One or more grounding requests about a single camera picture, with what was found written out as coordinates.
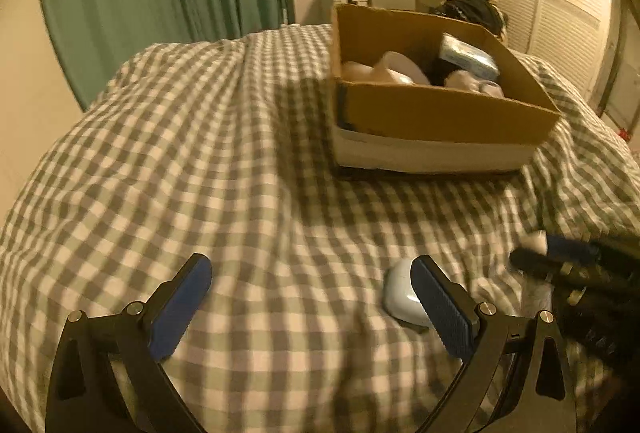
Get white labelled tube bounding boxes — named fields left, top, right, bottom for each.
left=520, top=231, right=552, bottom=317

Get light blue earbuds case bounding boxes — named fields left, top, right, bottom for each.
left=383, top=259, right=432, bottom=328

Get blue white tissue pack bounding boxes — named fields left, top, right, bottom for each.
left=438, top=32, right=500, bottom=81

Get white tape roll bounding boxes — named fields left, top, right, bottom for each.
left=371, top=51, right=431, bottom=86

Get brown cardboard box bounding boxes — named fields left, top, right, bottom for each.
left=329, top=4, right=560, bottom=174

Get black clothes on chair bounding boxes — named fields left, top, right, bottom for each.
left=431, top=0, right=506, bottom=39

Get grey white checkered bedspread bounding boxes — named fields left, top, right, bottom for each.
left=1, top=26, right=639, bottom=432

